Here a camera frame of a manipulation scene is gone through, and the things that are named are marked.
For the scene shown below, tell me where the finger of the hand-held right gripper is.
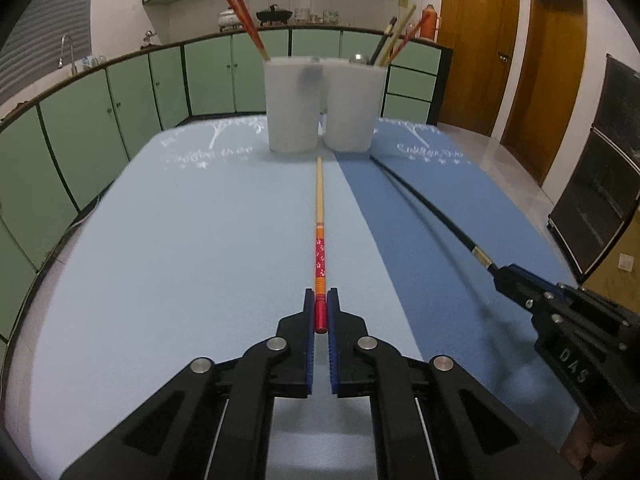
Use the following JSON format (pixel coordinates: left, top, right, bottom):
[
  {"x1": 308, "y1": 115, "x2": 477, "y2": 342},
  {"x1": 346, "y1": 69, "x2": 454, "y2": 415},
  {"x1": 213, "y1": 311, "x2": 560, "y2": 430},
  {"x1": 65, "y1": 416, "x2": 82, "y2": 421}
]
[{"x1": 494, "y1": 263, "x2": 577, "y2": 329}]

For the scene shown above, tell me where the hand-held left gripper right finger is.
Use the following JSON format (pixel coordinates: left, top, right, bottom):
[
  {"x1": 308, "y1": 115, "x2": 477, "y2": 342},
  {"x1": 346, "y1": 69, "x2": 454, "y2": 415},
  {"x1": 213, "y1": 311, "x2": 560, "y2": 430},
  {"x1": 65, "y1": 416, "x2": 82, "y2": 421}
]
[{"x1": 327, "y1": 287, "x2": 583, "y2": 480}]

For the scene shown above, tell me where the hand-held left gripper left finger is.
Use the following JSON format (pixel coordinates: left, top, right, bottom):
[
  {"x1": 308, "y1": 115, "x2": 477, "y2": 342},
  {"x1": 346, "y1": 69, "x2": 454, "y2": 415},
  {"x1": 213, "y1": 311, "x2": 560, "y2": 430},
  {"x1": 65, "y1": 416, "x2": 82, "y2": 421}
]
[{"x1": 60, "y1": 287, "x2": 316, "y2": 480}]

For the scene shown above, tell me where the black chopstick silver band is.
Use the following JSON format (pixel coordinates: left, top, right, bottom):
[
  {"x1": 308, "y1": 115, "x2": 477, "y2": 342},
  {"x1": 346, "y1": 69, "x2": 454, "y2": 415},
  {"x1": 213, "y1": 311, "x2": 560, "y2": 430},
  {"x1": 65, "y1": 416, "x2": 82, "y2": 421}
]
[
  {"x1": 370, "y1": 154, "x2": 503, "y2": 277},
  {"x1": 369, "y1": 16, "x2": 398, "y2": 66}
]

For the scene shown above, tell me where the orange banded red chopstick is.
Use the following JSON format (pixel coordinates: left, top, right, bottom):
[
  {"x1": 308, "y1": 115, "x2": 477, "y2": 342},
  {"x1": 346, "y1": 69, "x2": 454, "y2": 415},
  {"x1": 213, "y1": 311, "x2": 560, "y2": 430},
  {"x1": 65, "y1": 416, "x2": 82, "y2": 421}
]
[
  {"x1": 226, "y1": 0, "x2": 267, "y2": 61},
  {"x1": 314, "y1": 156, "x2": 329, "y2": 335}
]

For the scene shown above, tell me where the white translucent chopstick holder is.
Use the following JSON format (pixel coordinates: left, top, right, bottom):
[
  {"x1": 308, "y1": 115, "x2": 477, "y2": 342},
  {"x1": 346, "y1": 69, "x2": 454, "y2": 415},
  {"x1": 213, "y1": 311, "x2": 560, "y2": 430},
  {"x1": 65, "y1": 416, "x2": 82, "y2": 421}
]
[
  {"x1": 263, "y1": 56, "x2": 323, "y2": 154},
  {"x1": 322, "y1": 57, "x2": 388, "y2": 153}
]

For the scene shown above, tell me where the red patterned wooden chopstick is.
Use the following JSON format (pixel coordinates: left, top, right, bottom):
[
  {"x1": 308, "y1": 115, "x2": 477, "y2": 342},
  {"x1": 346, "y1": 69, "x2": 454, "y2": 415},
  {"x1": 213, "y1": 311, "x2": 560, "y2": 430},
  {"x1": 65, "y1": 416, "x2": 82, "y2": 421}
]
[
  {"x1": 232, "y1": 0, "x2": 272, "y2": 61},
  {"x1": 390, "y1": 10, "x2": 432, "y2": 62}
]

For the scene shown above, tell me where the cardboard box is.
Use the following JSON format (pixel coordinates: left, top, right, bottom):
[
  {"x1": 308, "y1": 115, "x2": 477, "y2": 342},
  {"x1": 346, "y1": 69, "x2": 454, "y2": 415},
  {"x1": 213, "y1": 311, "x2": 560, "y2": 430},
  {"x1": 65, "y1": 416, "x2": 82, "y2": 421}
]
[{"x1": 582, "y1": 237, "x2": 640, "y2": 313}]

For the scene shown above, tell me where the dark blue table mat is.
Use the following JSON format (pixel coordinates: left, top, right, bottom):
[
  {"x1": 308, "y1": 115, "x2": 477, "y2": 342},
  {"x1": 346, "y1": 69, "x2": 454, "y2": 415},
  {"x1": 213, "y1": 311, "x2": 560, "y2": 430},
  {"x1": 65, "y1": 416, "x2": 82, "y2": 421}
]
[{"x1": 332, "y1": 117, "x2": 586, "y2": 441}]

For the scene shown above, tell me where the black glass door cabinet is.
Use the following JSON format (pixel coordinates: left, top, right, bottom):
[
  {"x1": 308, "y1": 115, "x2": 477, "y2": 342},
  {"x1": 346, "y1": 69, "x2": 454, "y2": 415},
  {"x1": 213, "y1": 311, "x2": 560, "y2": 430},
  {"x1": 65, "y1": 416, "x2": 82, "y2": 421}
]
[{"x1": 547, "y1": 54, "x2": 640, "y2": 286}]

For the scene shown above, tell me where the light blue table mat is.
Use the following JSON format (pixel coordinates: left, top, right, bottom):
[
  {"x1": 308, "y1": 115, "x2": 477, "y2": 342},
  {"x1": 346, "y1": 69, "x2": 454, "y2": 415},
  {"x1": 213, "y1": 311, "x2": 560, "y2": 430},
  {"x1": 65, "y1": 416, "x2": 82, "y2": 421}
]
[{"x1": 7, "y1": 114, "x2": 421, "y2": 480}]

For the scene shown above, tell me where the wooden door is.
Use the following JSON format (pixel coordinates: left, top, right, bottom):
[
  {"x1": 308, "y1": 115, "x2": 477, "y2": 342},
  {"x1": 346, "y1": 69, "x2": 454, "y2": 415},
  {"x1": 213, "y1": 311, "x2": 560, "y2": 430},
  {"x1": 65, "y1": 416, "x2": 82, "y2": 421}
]
[
  {"x1": 500, "y1": 0, "x2": 587, "y2": 186},
  {"x1": 436, "y1": 0, "x2": 522, "y2": 137}
]

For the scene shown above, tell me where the orange thermos flask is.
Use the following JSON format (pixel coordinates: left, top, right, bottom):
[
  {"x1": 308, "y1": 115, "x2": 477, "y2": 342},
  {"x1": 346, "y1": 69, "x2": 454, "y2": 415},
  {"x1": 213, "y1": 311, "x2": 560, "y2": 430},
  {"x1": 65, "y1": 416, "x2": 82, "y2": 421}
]
[{"x1": 421, "y1": 4, "x2": 443, "y2": 42}]

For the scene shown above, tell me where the green base cabinet run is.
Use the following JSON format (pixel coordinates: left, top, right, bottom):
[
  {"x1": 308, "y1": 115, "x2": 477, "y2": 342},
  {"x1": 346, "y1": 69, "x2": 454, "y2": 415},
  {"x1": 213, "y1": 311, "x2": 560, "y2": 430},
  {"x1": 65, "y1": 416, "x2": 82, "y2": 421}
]
[{"x1": 0, "y1": 27, "x2": 453, "y2": 346}]

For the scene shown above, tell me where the black cooking pan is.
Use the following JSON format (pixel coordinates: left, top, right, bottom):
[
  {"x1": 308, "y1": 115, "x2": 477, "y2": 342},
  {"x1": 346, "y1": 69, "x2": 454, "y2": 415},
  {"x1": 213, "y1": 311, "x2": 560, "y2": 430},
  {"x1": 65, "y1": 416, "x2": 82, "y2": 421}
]
[{"x1": 256, "y1": 4, "x2": 293, "y2": 27}]

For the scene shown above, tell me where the chrome sink faucet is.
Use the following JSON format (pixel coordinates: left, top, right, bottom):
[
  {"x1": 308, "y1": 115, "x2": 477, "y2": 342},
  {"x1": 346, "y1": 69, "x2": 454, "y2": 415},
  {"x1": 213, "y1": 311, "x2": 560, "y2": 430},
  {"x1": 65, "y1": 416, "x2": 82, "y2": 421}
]
[{"x1": 57, "y1": 34, "x2": 78, "y2": 76}]

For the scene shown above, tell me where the grey window blind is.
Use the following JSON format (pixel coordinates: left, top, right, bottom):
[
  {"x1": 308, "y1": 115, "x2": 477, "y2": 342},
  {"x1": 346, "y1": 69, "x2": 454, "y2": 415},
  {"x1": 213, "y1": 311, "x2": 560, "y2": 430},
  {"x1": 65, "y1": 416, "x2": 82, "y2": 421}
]
[{"x1": 0, "y1": 0, "x2": 96, "y2": 96}]

